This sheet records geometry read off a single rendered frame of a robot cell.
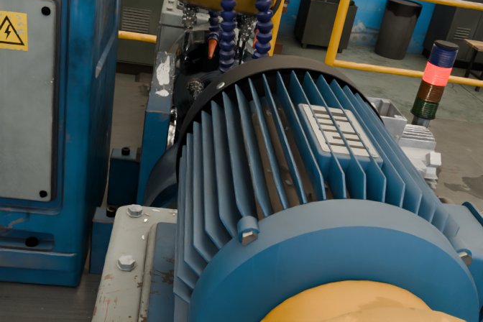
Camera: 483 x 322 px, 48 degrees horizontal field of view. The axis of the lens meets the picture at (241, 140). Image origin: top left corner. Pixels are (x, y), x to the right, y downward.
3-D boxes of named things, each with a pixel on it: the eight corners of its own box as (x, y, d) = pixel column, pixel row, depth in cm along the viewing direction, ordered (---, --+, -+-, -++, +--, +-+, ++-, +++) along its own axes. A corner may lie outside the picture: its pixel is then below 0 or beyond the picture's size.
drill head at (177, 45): (152, 155, 118) (164, 46, 107) (162, 88, 155) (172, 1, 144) (264, 168, 122) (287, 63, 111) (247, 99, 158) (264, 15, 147)
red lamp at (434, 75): (427, 84, 131) (433, 66, 129) (418, 75, 137) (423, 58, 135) (450, 87, 132) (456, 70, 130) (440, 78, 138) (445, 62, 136)
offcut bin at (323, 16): (336, 44, 612) (355, -30, 577) (348, 57, 571) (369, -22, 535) (292, 37, 603) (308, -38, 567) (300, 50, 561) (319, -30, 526)
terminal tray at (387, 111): (336, 148, 100) (346, 113, 97) (323, 123, 110) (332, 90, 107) (396, 155, 102) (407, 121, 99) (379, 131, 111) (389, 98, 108)
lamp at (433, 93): (421, 100, 133) (427, 84, 131) (412, 92, 139) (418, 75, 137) (444, 104, 134) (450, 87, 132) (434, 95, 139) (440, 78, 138)
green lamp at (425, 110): (415, 117, 135) (421, 100, 133) (407, 108, 141) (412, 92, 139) (438, 120, 136) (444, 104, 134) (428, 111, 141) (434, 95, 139)
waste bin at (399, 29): (397, 52, 629) (414, 0, 603) (411, 62, 595) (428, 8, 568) (366, 47, 622) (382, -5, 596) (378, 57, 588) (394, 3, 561)
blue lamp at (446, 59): (433, 66, 129) (439, 48, 127) (423, 58, 135) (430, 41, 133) (456, 70, 130) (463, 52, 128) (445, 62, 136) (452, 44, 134)
